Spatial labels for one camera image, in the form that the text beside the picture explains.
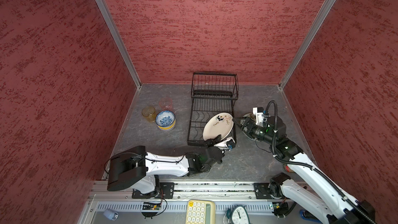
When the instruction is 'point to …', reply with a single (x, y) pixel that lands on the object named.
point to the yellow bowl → (167, 128)
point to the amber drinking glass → (150, 112)
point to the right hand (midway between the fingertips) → (233, 126)
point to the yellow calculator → (200, 212)
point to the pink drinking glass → (166, 103)
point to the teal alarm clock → (238, 214)
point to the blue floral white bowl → (165, 118)
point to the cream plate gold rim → (221, 123)
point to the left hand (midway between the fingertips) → (218, 137)
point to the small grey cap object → (111, 214)
